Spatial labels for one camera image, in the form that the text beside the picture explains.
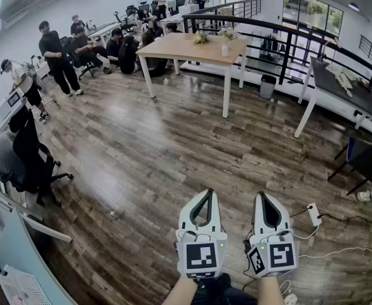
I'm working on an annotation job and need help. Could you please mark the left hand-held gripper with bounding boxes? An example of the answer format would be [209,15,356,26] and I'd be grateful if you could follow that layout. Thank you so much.
[175,188,228,280]

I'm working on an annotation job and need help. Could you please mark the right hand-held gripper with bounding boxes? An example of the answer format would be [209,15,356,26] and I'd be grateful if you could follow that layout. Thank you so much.
[246,191,300,279]

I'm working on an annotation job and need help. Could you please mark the pink flowers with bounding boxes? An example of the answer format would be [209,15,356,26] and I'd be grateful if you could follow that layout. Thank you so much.
[218,27,239,47]

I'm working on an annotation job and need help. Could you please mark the person's right forearm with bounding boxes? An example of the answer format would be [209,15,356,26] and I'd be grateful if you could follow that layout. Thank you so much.
[256,274,285,305]

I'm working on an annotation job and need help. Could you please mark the person's left forearm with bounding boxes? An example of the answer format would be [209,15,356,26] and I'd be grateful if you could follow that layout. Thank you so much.
[162,276,198,305]

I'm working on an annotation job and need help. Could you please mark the person's black trousers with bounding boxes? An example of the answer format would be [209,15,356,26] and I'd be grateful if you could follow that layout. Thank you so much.
[190,272,258,305]

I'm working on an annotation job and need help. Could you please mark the black and blue chair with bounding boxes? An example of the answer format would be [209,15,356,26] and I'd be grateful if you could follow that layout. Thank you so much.
[327,137,372,196]

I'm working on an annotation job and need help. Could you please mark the grey trash bin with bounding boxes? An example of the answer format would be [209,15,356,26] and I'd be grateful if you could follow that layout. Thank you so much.
[260,74,277,100]

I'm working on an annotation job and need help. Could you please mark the dark desk with white legs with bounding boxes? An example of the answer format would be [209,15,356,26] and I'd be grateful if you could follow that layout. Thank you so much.
[293,55,372,147]

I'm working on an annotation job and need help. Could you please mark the white device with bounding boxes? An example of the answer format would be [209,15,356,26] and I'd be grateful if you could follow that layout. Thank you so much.
[334,69,354,97]

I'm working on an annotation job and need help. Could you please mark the wooden table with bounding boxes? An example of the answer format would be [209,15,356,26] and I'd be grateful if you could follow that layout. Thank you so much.
[135,32,248,119]

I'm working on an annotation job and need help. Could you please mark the silver desk lamp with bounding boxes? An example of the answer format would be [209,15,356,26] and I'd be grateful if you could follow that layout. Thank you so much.
[317,36,342,65]

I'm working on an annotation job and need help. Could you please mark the yellow flower bunch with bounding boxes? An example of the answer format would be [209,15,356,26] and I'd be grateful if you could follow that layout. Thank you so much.
[192,30,213,45]

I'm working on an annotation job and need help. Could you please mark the light blue partition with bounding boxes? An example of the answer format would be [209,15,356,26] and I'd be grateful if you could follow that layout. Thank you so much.
[0,207,79,305]

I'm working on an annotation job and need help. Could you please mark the white perforated basket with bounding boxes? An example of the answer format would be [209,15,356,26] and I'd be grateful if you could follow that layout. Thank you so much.
[0,264,52,305]

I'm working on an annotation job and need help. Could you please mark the long white desk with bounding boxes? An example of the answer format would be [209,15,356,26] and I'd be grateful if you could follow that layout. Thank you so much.
[159,11,215,28]

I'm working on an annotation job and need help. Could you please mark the white box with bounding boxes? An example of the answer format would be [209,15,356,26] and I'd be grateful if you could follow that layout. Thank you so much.
[178,4,200,15]

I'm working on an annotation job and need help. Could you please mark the large glass window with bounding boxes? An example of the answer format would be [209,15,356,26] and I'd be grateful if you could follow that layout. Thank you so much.
[282,0,344,39]

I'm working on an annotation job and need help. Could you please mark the white box appliance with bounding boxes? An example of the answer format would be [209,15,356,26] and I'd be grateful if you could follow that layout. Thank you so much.
[0,87,27,130]

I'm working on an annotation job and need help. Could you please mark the black cable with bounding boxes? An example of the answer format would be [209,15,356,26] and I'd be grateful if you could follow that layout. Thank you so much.
[319,200,372,224]

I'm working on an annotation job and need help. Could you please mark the white cable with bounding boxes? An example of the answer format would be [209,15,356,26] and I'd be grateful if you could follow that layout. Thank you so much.
[298,245,372,259]

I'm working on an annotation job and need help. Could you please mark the white desk frame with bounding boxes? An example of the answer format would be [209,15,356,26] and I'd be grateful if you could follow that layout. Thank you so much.
[0,189,72,244]

